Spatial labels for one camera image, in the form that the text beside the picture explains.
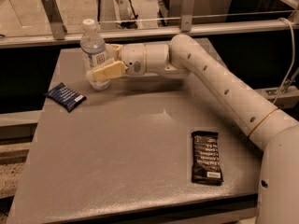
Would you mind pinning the grey metal bracket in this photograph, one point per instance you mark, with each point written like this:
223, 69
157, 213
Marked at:
186, 15
55, 20

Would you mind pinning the grey metal bracket left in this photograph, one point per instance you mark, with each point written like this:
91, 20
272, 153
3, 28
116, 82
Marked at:
55, 20

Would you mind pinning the clear plastic water bottle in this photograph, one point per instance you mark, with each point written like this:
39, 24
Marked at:
94, 52

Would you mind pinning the black rxbar chocolate wrapper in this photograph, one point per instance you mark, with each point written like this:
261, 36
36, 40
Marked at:
206, 167

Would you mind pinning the grey metal bracket right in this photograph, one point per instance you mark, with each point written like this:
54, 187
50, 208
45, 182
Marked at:
186, 15

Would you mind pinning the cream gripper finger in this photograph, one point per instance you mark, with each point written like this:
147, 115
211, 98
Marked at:
113, 51
106, 72

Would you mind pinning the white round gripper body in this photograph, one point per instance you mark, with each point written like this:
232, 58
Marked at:
133, 59

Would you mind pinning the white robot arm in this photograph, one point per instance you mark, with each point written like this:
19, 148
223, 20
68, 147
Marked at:
269, 128

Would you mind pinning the blue rxbar blueberry wrapper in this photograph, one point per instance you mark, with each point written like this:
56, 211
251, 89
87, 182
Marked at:
65, 96

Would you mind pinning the aluminium rail with glass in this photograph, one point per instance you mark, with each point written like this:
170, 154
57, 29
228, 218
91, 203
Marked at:
240, 27

